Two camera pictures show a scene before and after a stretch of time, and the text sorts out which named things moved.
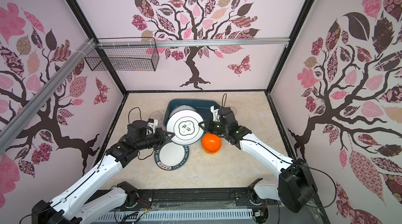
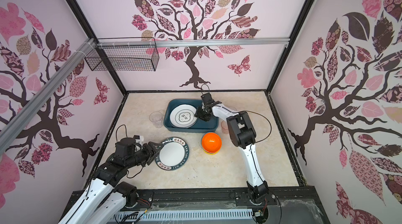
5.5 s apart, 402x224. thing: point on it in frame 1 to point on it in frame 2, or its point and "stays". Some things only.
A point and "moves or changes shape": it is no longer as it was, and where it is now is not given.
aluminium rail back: [232, 42] stays
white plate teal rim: [185, 125] moves or changes shape
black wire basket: [127, 54] stays
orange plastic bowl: [211, 143] stays
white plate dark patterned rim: [171, 156] stays
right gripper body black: [218, 129] to [202, 113]
